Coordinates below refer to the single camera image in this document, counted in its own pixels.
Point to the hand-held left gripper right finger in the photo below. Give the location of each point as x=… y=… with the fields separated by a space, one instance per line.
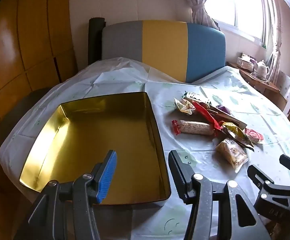
x=178 y=177

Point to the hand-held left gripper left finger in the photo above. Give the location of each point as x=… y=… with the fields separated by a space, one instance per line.
x=107 y=176

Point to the beige biscuit packet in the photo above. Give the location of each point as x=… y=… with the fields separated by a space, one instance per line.
x=232 y=153

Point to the gold tin box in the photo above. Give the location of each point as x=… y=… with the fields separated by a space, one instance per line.
x=97 y=135

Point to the small red snack packet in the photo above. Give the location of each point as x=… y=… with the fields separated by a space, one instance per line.
x=253 y=135

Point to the clear oat bar packet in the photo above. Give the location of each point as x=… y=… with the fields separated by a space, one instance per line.
x=192 y=127

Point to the yellow and silver snack packet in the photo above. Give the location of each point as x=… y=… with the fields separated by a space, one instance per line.
x=235 y=130

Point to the brown snack packet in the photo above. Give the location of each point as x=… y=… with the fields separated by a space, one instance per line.
x=232 y=121

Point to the long red snack packet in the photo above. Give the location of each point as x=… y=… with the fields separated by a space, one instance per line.
x=205 y=113

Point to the yellow crinkled snack packet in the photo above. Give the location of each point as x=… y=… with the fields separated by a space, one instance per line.
x=185 y=107

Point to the purple snack packet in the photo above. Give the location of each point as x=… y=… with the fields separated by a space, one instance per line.
x=223 y=109

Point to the cracker packet with green ends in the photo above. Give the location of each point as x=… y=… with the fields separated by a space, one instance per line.
x=193 y=96

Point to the wooden side table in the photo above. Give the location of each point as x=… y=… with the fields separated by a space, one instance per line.
x=260 y=85

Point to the white teapot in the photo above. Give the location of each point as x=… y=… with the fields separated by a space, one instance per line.
x=262 y=67

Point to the sheer side curtain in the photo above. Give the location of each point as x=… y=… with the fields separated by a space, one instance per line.
x=276 y=62

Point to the dark brown chair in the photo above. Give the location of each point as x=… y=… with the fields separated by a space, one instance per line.
x=17 y=110

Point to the tissue box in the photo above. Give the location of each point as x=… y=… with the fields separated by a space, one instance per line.
x=245 y=63

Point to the black rolled mat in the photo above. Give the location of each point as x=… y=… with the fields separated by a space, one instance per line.
x=95 y=42

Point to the grey yellow blue chair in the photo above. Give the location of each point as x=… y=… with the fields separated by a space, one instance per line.
x=165 y=42

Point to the floral tied curtain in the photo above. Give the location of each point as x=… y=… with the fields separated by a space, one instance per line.
x=200 y=10

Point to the wooden wardrobe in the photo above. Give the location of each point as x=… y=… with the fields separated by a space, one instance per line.
x=22 y=30

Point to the window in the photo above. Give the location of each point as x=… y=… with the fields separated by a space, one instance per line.
x=235 y=5

